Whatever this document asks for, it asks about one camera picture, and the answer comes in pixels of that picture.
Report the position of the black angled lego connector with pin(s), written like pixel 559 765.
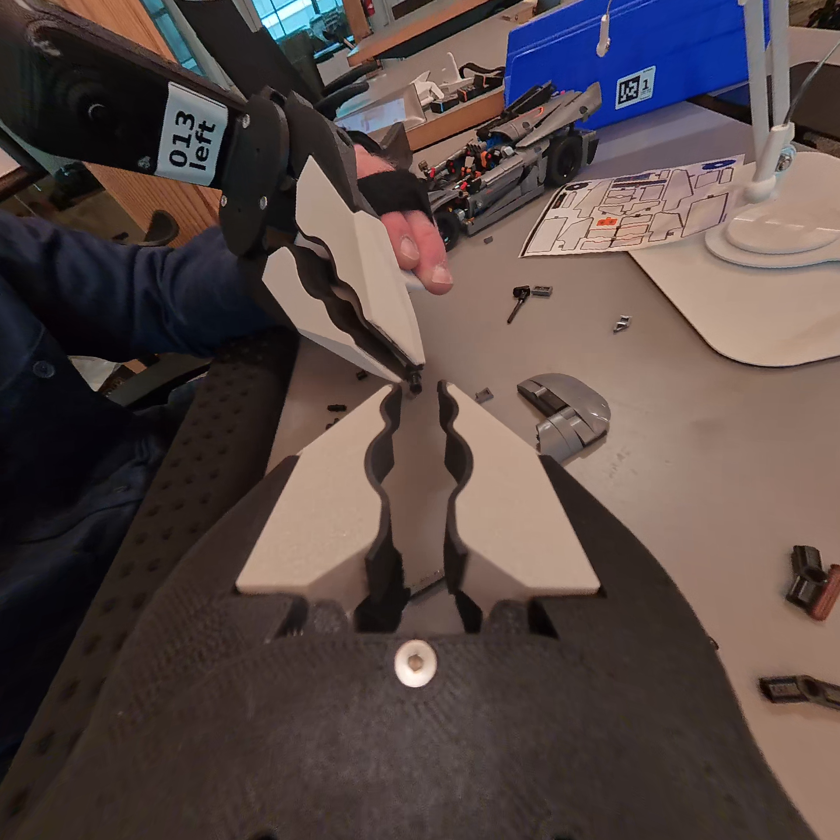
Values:
pixel 797 689

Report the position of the background wooden desk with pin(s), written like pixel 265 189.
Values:
pixel 426 36

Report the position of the brown wooden panel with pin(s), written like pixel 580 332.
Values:
pixel 157 197

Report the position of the black perforated rail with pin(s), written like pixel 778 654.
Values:
pixel 184 459

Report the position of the white plastic object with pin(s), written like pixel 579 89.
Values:
pixel 426 88

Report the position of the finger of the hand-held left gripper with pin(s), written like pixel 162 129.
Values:
pixel 295 295
pixel 367 275

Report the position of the grey lego wheel arch assembly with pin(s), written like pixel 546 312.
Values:
pixel 577 400

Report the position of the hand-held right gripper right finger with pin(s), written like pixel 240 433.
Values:
pixel 525 525

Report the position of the black lego axle pin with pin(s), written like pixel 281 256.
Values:
pixel 518 302

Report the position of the black and brown lego connector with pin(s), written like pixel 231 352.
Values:
pixel 814 584

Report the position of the person's left hand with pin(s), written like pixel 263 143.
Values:
pixel 420 249

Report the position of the wooden board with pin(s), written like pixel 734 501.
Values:
pixel 459 121

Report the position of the grey lego plate with holes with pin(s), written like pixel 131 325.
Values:
pixel 423 581

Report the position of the lego sticker sheet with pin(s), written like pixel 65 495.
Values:
pixel 656 216

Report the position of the person's dark blue clothing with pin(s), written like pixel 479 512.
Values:
pixel 52 459

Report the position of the blue plastic bin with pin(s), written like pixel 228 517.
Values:
pixel 558 52

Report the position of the white rounded base board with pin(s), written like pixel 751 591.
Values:
pixel 754 315

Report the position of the white desk lamp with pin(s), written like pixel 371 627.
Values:
pixel 768 236

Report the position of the dark flat panel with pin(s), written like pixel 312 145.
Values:
pixel 823 118

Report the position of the black office chair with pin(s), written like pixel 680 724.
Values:
pixel 161 226

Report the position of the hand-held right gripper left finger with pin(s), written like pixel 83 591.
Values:
pixel 308 525

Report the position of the grey lego car model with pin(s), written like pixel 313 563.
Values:
pixel 518 164

